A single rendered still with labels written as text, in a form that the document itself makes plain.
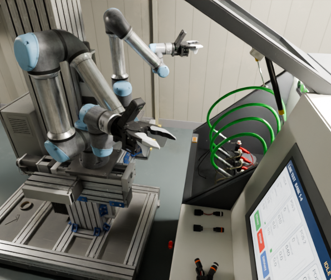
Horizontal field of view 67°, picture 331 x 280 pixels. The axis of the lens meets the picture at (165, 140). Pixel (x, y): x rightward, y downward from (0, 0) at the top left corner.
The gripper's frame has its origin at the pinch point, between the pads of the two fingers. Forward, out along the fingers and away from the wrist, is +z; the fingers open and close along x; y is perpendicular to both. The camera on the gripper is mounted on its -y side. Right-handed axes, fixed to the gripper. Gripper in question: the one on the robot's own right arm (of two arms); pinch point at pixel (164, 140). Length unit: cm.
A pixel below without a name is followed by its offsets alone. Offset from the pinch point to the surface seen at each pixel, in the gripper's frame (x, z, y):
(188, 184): -42, -11, 46
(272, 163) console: -27.8, 25.1, 9.6
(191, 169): -52, -16, 44
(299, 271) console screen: 4.8, 41.3, 14.7
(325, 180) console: -6.2, 39.3, -2.5
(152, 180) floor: -123, -95, 130
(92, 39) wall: -166, -238, 6
